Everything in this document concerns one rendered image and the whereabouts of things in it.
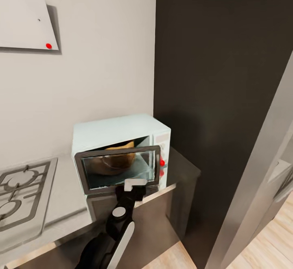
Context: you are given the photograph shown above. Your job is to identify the microwave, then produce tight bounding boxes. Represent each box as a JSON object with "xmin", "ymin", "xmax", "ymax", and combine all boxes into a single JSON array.
[{"xmin": 71, "ymin": 113, "xmax": 171, "ymax": 195}]

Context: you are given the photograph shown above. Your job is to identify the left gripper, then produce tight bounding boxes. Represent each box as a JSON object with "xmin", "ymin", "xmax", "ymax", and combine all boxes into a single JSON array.
[{"xmin": 116, "ymin": 182, "xmax": 146, "ymax": 205}]

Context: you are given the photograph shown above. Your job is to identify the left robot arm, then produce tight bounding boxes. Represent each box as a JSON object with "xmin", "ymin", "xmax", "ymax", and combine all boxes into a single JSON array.
[{"xmin": 74, "ymin": 179, "xmax": 147, "ymax": 269}]

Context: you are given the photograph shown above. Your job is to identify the popcorn bag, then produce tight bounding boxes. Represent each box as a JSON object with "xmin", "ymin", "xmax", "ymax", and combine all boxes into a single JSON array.
[{"xmin": 99, "ymin": 139, "xmax": 134, "ymax": 150}]

